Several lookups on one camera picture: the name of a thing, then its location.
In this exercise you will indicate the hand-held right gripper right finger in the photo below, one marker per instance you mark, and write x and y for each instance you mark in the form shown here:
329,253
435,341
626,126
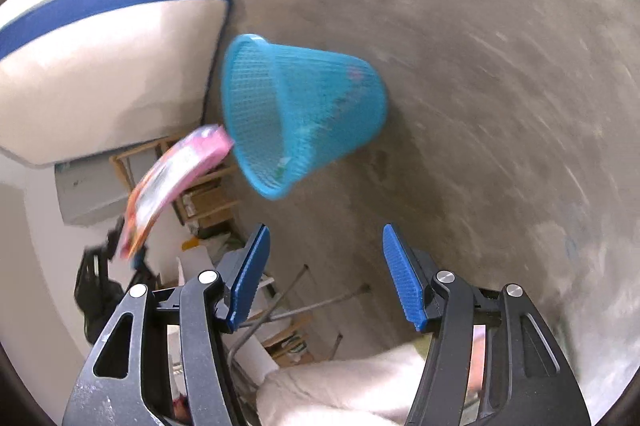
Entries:
402,276

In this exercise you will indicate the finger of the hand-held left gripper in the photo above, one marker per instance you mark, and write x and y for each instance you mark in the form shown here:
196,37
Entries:
114,240

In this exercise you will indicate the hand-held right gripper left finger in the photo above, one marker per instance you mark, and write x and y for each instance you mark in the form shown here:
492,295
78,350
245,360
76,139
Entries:
250,276

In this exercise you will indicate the pink snack packet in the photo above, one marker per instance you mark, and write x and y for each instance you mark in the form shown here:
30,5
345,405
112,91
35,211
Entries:
170,176

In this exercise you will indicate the blue mesh plastic basket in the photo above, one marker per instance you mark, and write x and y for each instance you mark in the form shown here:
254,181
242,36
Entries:
310,106

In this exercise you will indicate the white refrigerator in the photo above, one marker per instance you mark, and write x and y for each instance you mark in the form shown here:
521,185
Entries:
85,191

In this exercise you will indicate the brown cardboard box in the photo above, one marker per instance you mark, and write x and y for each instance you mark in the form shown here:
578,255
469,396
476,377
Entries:
210,206

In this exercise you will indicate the white fluffy stool cover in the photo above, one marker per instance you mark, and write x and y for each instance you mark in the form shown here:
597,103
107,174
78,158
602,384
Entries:
340,391

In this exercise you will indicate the white mattress with blue stripe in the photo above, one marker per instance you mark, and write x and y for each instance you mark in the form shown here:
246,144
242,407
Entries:
100,71

